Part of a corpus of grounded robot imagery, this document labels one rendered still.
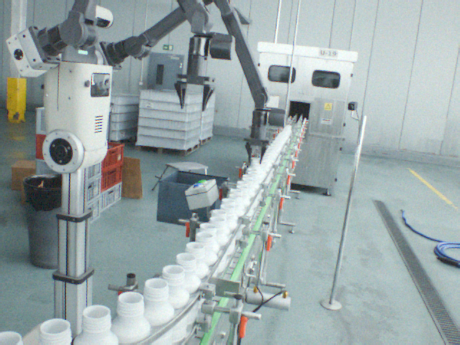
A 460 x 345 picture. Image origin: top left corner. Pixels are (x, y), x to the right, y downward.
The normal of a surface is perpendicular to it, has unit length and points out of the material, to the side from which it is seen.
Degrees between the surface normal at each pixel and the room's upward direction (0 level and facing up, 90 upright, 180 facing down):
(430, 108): 90
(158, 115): 90
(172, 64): 90
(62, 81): 90
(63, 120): 100
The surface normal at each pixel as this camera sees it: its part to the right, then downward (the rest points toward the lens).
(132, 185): -0.18, 0.33
